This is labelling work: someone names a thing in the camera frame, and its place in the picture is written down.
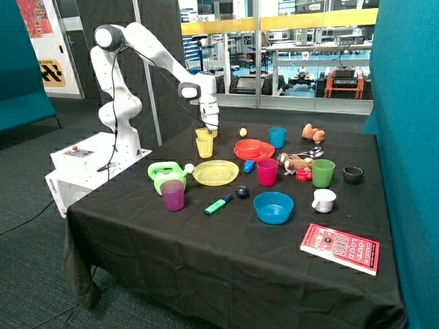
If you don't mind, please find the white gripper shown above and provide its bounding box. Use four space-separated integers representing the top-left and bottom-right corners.
200 102 219 131

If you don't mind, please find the red plastic bowl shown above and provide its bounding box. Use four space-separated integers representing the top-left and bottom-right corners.
235 138 262 158

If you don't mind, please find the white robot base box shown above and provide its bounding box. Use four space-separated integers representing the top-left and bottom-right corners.
45 132 151 218

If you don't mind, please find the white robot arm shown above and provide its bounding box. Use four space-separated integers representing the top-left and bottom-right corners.
90 23 220 154

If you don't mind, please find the yellow plastic plate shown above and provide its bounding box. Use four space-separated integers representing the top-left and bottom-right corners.
192 160 239 186

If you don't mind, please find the red plastic plate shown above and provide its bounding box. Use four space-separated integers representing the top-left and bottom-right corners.
234 141 274 161

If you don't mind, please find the yellow plastic cup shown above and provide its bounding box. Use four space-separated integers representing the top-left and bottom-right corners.
196 136 213 159

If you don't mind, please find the yellow toy egg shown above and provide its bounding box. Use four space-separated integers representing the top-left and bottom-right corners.
239 127 247 137

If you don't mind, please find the blue toy block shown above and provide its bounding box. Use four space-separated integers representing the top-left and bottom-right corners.
243 160 256 173

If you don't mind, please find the teal plastic cup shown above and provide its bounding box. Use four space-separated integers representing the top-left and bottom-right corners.
269 127 287 149

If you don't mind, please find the green toy watering can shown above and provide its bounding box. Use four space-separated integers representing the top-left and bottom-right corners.
147 161 195 195

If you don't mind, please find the pink plastic cup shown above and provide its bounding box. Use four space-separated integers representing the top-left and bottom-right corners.
257 158 278 186

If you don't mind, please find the dark blue ball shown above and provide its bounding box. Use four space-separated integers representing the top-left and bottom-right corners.
235 185 250 199

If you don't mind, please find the purple plastic cup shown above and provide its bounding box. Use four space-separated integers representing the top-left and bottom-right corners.
160 180 185 212

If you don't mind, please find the green highlighter marker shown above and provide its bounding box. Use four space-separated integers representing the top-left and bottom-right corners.
204 194 233 216

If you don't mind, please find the brown plush toy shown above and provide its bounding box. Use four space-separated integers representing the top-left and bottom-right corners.
277 153 313 175

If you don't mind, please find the brown teddy bear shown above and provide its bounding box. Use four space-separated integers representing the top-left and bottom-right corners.
302 123 325 145

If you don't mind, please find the red toy die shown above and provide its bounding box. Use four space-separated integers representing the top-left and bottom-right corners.
296 169 313 182

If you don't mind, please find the metal spoon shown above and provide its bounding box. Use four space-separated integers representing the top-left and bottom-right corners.
288 146 324 159

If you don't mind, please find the blue plastic bowl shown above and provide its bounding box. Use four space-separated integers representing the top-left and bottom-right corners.
253 191 294 225

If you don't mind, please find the black tablecloth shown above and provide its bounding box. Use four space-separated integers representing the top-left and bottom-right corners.
62 128 407 328

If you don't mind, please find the green plastic cup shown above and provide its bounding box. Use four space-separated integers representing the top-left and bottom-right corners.
312 159 335 188

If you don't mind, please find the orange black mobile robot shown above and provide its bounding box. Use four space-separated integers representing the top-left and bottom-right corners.
315 66 373 100

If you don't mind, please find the white ceramic cup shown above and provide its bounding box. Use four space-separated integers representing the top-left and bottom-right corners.
311 188 337 213

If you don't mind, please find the black small bowl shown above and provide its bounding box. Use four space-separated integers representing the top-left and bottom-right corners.
343 167 364 185

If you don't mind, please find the yellow black sign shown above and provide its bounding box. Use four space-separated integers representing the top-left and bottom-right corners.
38 59 66 88

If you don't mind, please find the teal sofa bench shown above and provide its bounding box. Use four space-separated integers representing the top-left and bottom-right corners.
1 1 57 132

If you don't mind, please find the red joke book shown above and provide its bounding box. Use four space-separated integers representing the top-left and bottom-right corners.
300 223 380 276

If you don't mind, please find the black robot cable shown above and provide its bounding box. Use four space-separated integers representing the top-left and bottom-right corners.
0 46 215 236

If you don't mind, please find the teal partition wall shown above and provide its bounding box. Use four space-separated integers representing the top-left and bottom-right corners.
363 1 438 328

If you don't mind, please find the red wall poster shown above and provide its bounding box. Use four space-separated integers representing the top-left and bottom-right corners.
16 0 54 38

